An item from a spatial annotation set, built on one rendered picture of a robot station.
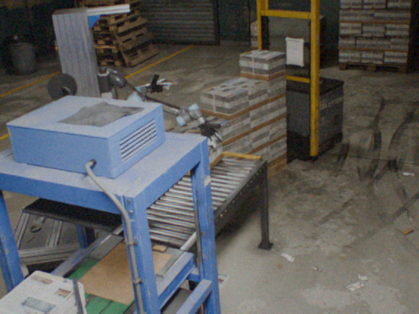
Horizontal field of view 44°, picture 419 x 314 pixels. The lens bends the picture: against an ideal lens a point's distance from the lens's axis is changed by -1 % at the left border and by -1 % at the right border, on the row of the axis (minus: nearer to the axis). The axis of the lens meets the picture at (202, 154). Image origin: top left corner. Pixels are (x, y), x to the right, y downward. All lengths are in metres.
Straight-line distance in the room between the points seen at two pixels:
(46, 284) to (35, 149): 0.64
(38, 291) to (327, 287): 2.28
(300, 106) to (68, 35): 2.94
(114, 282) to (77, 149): 0.89
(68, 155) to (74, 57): 1.75
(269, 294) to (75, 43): 2.35
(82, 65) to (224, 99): 1.46
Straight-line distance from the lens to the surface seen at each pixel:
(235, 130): 5.02
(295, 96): 6.00
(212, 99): 5.00
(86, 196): 2.29
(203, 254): 2.93
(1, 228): 2.85
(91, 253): 3.22
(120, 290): 2.88
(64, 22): 4.05
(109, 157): 2.27
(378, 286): 4.17
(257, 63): 5.33
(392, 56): 9.43
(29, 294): 2.57
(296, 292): 4.04
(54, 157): 2.49
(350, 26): 9.46
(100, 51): 11.14
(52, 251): 4.43
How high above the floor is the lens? 2.53
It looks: 24 degrees down
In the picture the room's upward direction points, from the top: 5 degrees counter-clockwise
